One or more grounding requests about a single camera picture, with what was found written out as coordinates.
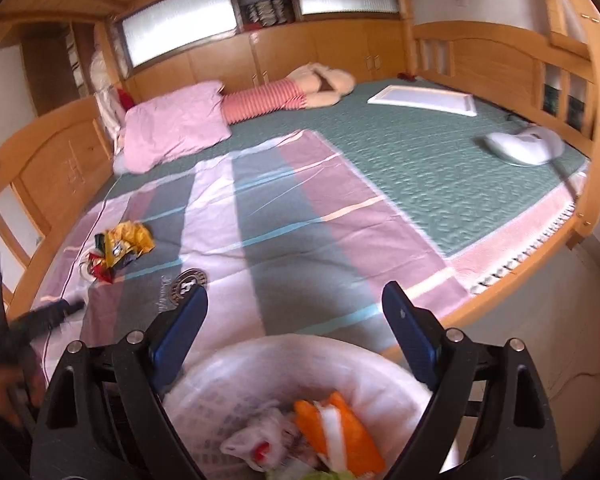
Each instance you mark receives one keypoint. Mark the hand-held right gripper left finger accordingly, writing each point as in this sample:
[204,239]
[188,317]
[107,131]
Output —
[180,342]

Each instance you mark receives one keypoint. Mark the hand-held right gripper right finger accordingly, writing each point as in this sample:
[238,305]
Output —
[411,332]

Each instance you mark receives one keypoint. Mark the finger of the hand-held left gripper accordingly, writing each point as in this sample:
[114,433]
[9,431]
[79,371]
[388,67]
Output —
[55,312]

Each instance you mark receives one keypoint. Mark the white plastic wrapper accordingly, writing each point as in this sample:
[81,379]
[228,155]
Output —
[86,262]

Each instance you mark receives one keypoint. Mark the red wrapper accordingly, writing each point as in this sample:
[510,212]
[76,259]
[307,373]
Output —
[101,270]

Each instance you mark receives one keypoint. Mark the white waste basket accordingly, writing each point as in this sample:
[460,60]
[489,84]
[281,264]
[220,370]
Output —
[215,410]

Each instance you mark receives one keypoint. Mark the dark green wrapper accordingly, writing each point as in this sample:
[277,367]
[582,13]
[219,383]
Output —
[98,241]

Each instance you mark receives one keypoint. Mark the yellow snack wrapper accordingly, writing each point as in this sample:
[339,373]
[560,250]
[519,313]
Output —
[127,242]

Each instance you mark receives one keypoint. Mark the orange white wrapper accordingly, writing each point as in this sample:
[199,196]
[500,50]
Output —
[350,435]

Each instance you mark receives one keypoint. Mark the person's left hand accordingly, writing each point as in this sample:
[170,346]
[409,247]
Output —
[7,390]

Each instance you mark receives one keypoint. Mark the pink mattress pad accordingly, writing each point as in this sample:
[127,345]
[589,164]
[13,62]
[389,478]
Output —
[520,240]

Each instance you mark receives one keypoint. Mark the pink grey striped bedsheet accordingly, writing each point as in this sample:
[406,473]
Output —
[280,220]

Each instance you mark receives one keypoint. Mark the green quilted mattress cover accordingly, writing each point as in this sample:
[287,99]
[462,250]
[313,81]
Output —
[420,160]

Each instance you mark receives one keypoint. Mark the pink pillow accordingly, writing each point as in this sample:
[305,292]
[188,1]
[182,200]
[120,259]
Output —
[175,127]

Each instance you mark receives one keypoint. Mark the white handheld appliance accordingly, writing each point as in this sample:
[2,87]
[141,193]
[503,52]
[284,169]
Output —
[525,145]

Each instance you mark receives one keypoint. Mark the white stuffed plastic bag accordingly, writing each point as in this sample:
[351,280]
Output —
[105,95]

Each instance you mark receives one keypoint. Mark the red cloth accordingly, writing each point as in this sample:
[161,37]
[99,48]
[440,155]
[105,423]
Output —
[124,99]

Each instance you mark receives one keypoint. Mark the white flat tray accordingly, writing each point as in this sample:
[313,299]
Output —
[425,100]

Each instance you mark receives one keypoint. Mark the wooden bookshelf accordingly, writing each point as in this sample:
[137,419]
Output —
[55,70]

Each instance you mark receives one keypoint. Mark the small red object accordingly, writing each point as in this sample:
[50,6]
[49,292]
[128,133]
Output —
[408,77]

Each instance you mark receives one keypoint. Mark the striped plush toy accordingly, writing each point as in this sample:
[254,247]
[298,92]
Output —
[265,97]

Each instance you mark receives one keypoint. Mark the wide frosted glass window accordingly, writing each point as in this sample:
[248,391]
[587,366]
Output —
[180,27]

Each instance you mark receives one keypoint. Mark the stack of folded clothes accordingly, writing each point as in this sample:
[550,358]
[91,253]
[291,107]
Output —
[265,5]

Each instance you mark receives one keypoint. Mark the wooden bed frame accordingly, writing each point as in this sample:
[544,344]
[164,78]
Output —
[480,55]

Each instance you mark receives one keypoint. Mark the wooden wall cabinet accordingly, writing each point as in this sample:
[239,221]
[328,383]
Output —
[305,50]

